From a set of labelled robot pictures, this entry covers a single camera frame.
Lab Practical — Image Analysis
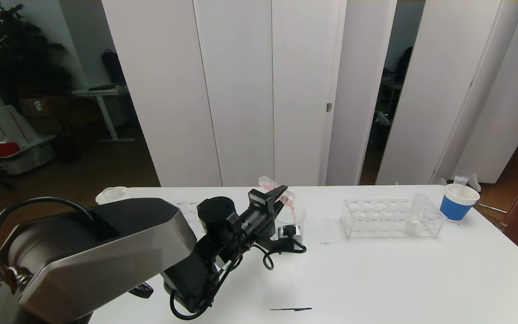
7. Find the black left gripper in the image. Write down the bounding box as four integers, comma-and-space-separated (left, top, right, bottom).
239, 184, 288, 237

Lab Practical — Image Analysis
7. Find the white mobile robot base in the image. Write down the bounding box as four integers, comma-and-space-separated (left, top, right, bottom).
0, 40, 57, 176

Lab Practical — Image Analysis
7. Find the clear glass beaker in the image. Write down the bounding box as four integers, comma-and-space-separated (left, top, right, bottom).
275, 202, 307, 247

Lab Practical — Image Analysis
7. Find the clear acrylic test tube rack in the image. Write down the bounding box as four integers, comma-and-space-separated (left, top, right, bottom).
340, 198, 447, 239
174, 201, 206, 232

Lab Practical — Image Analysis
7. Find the test tube with white pigment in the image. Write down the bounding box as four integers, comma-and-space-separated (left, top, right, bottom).
405, 193, 428, 234

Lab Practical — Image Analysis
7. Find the white folding partition panel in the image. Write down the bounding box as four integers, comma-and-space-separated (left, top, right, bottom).
102, 0, 347, 187
375, 0, 518, 185
450, 0, 518, 184
326, 0, 398, 185

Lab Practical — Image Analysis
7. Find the blue and white paper cup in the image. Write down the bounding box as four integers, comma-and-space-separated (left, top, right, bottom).
439, 183, 480, 221
96, 186, 130, 206

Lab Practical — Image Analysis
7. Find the white standing desk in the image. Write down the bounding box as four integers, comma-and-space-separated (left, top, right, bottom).
73, 87, 136, 143

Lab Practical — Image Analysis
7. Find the thin metal rod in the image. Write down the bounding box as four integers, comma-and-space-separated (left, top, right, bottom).
474, 202, 508, 214

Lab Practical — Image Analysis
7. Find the black bag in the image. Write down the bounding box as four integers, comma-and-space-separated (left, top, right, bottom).
101, 49, 127, 86

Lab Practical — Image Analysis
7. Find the brown cardboard box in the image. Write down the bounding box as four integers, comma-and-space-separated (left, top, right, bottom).
19, 96, 62, 117

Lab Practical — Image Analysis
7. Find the dark green potted plant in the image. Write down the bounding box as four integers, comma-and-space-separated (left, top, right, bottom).
0, 0, 73, 108

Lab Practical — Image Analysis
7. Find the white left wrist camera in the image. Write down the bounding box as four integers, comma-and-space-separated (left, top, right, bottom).
278, 224, 304, 244

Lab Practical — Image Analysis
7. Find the black left camera cable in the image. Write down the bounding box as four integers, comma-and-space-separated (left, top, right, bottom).
261, 235, 307, 270

